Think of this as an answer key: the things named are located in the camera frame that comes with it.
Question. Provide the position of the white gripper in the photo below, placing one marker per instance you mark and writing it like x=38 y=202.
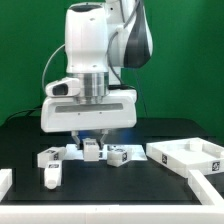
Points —
x=116 y=110

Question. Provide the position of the white square table top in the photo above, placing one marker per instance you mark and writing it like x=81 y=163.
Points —
x=181 y=156

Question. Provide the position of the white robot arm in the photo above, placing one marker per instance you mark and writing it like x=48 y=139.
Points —
x=101 y=38

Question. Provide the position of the white sheet with tags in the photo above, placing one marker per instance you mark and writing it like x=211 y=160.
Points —
x=73 y=153

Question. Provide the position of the white obstacle fence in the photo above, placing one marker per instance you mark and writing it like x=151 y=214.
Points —
x=211 y=211

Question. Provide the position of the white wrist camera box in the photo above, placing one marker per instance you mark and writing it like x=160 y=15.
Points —
x=66 y=87

